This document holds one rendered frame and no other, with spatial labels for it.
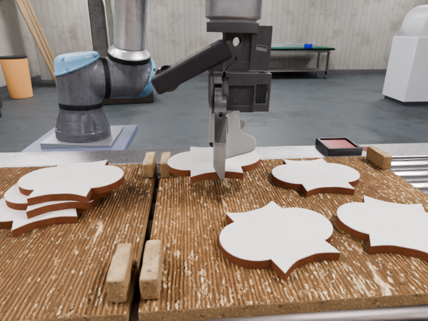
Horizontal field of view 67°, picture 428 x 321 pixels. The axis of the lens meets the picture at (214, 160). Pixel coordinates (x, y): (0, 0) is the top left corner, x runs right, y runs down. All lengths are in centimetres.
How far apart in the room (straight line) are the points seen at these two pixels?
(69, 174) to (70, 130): 45
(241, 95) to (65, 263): 30
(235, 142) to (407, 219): 24
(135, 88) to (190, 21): 805
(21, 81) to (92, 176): 636
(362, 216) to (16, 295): 40
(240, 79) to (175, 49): 858
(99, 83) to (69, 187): 51
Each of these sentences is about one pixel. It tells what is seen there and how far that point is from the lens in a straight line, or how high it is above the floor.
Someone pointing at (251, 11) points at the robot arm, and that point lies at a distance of 44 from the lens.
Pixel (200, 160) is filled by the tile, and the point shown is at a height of 98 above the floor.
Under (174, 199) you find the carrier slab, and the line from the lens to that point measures 49.
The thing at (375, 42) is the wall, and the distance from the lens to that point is 1028.
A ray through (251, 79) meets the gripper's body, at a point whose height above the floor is 111.
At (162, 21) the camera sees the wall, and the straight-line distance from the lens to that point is 902.
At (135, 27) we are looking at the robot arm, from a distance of 93.
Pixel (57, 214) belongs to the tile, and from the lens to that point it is 47.
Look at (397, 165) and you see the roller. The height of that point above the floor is 91.
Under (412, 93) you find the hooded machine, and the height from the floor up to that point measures 20.
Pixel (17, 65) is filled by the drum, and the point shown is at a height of 57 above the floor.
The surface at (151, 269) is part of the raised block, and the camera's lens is 32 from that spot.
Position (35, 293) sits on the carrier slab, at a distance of 37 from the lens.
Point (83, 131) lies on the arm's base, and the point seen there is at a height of 91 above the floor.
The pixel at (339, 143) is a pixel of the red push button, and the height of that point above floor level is 93.
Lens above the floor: 117
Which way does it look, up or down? 22 degrees down
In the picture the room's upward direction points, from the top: straight up
